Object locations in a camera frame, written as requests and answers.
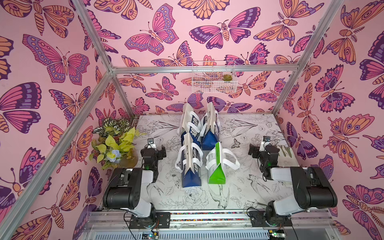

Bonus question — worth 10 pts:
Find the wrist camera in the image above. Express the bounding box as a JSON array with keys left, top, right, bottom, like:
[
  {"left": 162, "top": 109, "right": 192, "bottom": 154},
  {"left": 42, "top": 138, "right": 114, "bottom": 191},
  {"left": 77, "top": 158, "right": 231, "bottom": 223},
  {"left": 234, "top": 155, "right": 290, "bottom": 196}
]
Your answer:
[
  {"left": 147, "top": 138, "right": 157, "bottom": 149},
  {"left": 260, "top": 136, "right": 271, "bottom": 152}
]

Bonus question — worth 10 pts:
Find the artificial potted plant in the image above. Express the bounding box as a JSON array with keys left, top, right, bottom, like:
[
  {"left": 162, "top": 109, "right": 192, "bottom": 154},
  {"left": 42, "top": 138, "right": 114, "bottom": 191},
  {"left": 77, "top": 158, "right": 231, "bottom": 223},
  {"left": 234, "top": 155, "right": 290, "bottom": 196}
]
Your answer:
[{"left": 89, "top": 117, "right": 140, "bottom": 170}]

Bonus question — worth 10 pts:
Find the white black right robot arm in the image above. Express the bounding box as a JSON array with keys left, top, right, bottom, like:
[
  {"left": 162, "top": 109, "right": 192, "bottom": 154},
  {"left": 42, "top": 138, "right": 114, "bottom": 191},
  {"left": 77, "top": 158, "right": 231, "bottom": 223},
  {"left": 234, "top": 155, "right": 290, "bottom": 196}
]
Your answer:
[{"left": 248, "top": 144, "right": 338, "bottom": 226}]

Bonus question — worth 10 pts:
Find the back right blue white bag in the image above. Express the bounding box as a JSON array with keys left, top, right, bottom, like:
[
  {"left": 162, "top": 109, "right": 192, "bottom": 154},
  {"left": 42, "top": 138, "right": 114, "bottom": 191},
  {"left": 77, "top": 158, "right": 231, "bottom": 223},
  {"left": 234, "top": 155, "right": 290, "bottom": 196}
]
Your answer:
[{"left": 200, "top": 102, "right": 221, "bottom": 151}]

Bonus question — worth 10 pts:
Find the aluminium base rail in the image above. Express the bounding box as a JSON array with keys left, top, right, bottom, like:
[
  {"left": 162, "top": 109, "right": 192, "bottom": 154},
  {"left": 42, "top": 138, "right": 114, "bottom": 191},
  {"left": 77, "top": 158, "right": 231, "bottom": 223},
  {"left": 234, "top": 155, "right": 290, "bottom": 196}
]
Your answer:
[{"left": 80, "top": 208, "right": 343, "bottom": 240}]

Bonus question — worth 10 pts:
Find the beige gardening glove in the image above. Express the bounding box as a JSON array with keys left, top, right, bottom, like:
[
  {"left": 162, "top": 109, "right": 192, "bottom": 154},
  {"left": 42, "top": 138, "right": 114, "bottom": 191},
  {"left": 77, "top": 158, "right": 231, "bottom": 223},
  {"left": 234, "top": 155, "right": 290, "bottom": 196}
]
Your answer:
[{"left": 276, "top": 145, "right": 299, "bottom": 167}]

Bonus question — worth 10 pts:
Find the small succulent in basket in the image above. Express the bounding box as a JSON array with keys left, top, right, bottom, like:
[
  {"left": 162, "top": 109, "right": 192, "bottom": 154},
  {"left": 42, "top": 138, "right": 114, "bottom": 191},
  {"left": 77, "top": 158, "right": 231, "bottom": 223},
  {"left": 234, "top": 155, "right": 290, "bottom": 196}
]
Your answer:
[{"left": 222, "top": 74, "right": 233, "bottom": 82}]

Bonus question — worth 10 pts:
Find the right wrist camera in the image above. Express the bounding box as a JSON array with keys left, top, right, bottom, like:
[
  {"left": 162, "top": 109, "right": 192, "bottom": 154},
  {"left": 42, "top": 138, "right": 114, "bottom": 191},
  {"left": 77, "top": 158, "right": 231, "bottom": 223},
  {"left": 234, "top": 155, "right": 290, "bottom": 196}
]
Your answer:
[{"left": 260, "top": 136, "right": 271, "bottom": 152}]

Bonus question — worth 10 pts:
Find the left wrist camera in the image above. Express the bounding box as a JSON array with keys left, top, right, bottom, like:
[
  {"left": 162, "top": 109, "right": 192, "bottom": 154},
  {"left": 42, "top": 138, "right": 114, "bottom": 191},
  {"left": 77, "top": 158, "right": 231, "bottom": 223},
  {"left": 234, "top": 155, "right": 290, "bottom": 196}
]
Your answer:
[{"left": 147, "top": 138, "right": 157, "bottom": 149}]

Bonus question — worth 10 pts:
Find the green white takeout bag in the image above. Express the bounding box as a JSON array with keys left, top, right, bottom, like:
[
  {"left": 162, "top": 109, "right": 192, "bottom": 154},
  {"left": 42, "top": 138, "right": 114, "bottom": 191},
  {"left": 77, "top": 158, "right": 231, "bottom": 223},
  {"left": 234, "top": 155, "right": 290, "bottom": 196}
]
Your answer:
[{"left": 206, "top": 142, "right": 240, "bottom": 185}]

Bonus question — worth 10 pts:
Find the blue white takeout bag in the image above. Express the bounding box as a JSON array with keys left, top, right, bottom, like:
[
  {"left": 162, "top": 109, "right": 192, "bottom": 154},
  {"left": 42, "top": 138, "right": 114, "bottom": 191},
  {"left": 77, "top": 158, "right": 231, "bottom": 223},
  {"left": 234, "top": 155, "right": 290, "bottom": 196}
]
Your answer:
[{"left": 175, "top": 133, "right": 204, "bottom": 188}]

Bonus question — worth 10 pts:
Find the back left blue white bag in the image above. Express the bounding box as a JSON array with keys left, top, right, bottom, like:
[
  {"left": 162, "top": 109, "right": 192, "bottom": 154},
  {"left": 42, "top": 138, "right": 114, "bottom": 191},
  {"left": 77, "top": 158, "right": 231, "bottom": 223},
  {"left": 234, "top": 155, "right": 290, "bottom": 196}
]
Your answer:
[{"left": 178, "top": 103, "right": 202, "bottom": 147}]

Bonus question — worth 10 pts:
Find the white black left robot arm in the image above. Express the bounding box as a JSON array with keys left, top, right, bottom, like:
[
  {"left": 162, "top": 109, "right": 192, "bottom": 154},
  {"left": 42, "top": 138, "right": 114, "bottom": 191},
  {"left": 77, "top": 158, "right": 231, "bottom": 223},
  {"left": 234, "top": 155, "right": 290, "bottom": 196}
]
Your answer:
[{"left": 103, "top": 145, "right": 167, "bottom": 221}]

